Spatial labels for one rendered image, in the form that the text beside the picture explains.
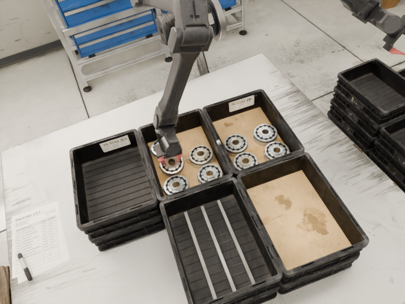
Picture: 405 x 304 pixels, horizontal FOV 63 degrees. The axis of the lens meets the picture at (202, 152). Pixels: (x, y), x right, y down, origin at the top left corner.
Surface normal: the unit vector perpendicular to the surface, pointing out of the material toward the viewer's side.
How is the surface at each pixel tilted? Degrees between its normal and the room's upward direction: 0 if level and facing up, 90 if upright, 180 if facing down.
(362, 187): 0
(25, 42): 90
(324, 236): 0
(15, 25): 90
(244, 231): 0
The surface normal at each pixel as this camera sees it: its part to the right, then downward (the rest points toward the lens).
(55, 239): -0.11, -0.62
